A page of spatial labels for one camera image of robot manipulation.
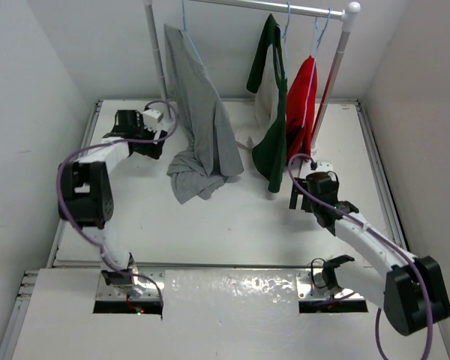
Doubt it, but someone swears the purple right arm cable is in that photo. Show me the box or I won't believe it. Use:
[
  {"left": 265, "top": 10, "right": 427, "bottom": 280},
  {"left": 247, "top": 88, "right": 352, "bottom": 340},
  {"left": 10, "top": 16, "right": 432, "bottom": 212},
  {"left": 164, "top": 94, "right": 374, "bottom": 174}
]
[{"left": 286, "top": 152, "right": 435, "bottom": 360}]

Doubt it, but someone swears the blue wire hanger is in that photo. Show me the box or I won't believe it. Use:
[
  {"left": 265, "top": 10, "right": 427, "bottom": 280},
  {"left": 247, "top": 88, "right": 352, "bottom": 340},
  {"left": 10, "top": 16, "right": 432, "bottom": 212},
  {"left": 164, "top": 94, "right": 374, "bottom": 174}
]
[
  {"left": 181, "top": 0, "right": 204, "bottom": 66},
  {"left": 273, "top": 1, "right": 293, "bottom": 82},
  {"left": 301, "top": 8, "right": 331, "bottom": 128}
]

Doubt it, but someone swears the metal base plate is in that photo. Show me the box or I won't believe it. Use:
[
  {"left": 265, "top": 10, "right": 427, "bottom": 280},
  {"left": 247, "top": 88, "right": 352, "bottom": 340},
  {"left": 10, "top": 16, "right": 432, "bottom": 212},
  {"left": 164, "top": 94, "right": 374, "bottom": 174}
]
[
  {"left": 95, "top": 266, "right": 165, "bottom": 302},
  {"left": 295, "top": 267, "right": 364, "bottom": 302}
]

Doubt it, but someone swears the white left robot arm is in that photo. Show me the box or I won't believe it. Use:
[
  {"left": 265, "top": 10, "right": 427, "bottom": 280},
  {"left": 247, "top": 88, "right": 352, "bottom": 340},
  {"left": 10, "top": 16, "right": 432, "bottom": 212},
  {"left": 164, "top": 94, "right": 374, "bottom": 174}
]
[{"left": 57, "top": 106, "right": 168, "bottom": 299}]

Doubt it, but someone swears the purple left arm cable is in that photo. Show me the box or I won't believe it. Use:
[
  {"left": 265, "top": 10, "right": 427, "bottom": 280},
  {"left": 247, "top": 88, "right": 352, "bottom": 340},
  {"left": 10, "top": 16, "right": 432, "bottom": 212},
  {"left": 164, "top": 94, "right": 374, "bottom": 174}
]
[{"left": 55, "top": 100, "right": 179, "bottom": 305}]

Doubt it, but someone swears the grey t shirt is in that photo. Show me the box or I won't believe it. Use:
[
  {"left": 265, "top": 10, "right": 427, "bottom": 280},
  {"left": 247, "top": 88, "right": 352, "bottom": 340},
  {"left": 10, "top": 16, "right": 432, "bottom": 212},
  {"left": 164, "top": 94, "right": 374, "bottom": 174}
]
[{"left": 163, "top": 24, "right": 244, "bottom": 204}]

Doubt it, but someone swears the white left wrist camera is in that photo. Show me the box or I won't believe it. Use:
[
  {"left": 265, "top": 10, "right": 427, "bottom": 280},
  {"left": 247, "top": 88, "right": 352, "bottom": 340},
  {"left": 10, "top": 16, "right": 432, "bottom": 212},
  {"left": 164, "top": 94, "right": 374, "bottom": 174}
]
[{"left": 141, "top": 108, "right": 164, "bottom": 132}]

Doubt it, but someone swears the green and white t shirt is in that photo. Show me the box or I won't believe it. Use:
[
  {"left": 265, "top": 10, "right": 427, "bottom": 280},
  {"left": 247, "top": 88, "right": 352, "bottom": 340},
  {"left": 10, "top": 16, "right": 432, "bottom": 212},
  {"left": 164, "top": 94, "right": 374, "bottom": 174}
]
[{"left": 235, "top": 14, "right": 288, "bottom": 194}]

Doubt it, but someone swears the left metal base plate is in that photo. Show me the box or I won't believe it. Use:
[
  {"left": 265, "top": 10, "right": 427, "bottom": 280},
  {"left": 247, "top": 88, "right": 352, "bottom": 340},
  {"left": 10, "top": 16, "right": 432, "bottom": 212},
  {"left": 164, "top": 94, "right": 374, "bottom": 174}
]
[{"left": 95, "top": 266, "right": 165, "bottom": 302}]

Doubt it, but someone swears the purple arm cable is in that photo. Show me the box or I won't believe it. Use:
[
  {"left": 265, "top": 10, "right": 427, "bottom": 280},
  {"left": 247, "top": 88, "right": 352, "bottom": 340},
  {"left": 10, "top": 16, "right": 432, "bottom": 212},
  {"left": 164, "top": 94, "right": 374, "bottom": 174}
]
[
  {"left": 286, "top": 152, "right": 435, "bottom": 360},
  {"left": 55, "top": 100, "right": 179, "bottom": 305}
]

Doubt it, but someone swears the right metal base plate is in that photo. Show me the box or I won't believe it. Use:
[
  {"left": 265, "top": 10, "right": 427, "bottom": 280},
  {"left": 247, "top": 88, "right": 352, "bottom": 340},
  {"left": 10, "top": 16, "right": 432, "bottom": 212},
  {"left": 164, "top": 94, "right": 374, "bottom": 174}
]
[{"left": 295, "top": 267, "right": 364, "bottom": 302}]

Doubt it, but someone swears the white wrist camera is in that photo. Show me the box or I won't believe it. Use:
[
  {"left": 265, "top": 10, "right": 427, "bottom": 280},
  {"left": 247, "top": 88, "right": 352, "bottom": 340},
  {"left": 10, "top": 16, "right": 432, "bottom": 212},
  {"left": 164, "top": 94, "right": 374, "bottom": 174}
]
[
  {"left": 141, "top": 108, "right": 164, "bottom": 132},
  {"left": 310, "top": 160, "right": 334, "bottom": 173}
]

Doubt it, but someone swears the silver clothes rack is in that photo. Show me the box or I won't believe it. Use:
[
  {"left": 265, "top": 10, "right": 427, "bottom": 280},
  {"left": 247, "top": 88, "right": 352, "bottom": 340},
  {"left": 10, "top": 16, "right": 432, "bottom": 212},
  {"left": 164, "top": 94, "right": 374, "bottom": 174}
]
[{"left": 142, "top": 0, "right": 362, "bottom": 155}]

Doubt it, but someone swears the red t shirt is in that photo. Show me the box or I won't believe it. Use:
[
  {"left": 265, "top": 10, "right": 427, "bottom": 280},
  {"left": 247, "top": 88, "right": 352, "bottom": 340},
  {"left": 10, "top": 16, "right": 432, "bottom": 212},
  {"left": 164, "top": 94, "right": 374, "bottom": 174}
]
[{"left": 286, "top": 56, "right": 317, "bottom": 162}]

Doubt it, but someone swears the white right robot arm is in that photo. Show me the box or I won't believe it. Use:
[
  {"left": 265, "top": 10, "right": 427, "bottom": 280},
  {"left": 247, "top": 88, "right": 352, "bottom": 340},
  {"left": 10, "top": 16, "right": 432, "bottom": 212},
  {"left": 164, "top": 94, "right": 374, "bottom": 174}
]
[{"left": 289, "top": 171, "right": 450, "bottom": 336}]

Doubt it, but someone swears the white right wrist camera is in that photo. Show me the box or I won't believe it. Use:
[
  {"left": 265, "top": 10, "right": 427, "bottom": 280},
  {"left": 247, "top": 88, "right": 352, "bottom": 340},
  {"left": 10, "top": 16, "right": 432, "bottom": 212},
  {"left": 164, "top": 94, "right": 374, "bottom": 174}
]
[{"left": 310, "top": 160, "right": 334, "bottom": 173}]

